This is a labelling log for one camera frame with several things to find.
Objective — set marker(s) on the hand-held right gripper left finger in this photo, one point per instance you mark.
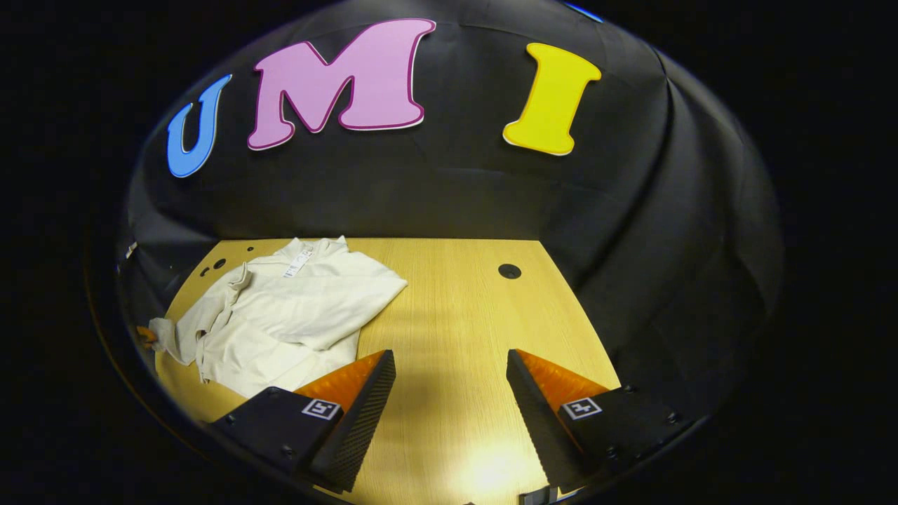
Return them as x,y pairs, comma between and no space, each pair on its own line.
365,414

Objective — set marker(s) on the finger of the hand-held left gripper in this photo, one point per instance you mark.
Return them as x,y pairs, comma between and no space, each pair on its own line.
146,336

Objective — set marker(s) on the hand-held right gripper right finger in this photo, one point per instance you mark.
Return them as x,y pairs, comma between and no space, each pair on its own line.
537,421

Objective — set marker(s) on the cream white sweatshirt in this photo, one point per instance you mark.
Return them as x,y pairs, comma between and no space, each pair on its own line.
295,315

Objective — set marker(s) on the black backdrop cloth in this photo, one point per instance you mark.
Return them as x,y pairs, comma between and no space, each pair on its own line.
456,189

